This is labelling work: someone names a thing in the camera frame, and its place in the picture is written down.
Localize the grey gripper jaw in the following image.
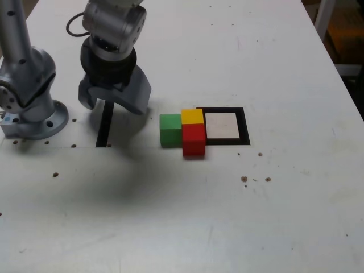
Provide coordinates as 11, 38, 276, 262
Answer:
87, 64, 152, 115
78, 74, 99, 111

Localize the green cube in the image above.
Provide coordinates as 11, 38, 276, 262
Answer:
159, 113, 183, 148

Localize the yellow cube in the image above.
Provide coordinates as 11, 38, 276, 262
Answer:
181, 109, 205, 126

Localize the red cube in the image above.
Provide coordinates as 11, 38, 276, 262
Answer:
181, 123, 206, 157

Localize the black tape square outline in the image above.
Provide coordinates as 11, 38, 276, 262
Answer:
196, 106, 251, 146

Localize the black tape strip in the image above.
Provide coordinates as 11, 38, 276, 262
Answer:
96, 101, 115, 148

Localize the grey metal bar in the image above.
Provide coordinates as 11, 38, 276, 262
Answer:
337, 64, 364, 77

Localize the white furniture frame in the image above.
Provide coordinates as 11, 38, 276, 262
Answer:
313, 0, 336, 35

